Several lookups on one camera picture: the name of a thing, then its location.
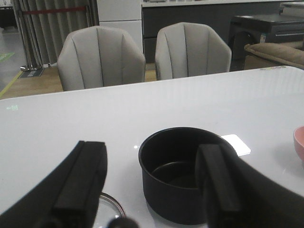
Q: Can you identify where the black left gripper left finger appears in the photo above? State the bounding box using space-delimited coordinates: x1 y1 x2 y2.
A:
0 141 107 228

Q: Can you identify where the white drawer cabinet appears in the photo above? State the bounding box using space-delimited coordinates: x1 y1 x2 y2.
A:
97 0 143 50

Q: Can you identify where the glass pot lid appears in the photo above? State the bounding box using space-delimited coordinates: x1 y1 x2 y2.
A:
92 192 139 228

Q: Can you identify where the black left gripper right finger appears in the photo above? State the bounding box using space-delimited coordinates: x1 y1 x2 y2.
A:
195 144 304 228

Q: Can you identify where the grey upholstered chair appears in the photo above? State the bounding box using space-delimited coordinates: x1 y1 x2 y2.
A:
155 22 232 80
57 26 145 91

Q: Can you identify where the right grey upholstered chair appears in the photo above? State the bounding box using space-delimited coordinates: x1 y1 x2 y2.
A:
155 22 232 80

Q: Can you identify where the red barrier belt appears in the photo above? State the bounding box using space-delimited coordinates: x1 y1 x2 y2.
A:
22 6 86 15

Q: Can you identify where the dark blue saucepan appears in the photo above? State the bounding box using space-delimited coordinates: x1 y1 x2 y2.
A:
139 127 236 225

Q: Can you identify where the dark grey counter cabinet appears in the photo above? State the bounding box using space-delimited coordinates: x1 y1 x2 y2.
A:
141 1 304 63

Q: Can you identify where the pink bowl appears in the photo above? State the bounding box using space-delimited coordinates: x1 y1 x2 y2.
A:
293 126 304 161

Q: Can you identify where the grey curtain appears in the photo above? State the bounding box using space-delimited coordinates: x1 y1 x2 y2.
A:
12 0 99 71

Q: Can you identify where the left grey upholstered chair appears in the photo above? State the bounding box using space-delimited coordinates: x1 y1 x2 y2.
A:
57 26 145 91

